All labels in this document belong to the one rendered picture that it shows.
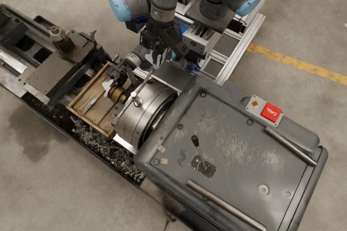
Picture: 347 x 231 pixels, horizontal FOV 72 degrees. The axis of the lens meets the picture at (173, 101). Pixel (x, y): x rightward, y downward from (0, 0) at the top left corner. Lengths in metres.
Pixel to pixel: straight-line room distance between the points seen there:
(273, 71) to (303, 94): 0.36
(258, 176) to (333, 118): 1.83
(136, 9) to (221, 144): 0.62
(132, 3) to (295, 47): 2.16
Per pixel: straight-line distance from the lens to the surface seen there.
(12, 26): 1.86
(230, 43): 2.43
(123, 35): 2.76
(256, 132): 0.94
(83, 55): 1.41
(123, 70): 1.21
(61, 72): 1.46
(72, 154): 2.34
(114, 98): 1.13
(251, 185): 0.90
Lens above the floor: 2.11
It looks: 67 degrees down
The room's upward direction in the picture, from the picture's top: 1 degrees counter-clockwise
